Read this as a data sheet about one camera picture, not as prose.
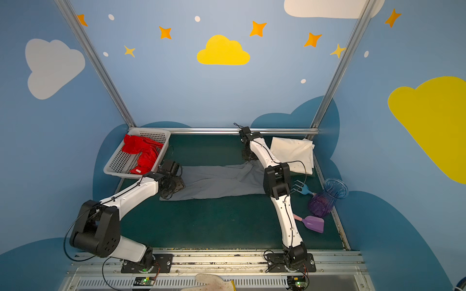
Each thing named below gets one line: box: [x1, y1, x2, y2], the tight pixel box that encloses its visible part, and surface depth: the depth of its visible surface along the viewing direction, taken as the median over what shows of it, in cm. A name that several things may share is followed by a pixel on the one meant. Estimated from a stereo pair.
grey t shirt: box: [159, 160, 266, 201], surface depth 101 cm
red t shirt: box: [121, 133, 164, 174], surface depth 107 cm
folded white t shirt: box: [270, 136, 315, 175], surface depth 106 cm
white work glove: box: [180, 273, 237, 291], surface depth 71 cm
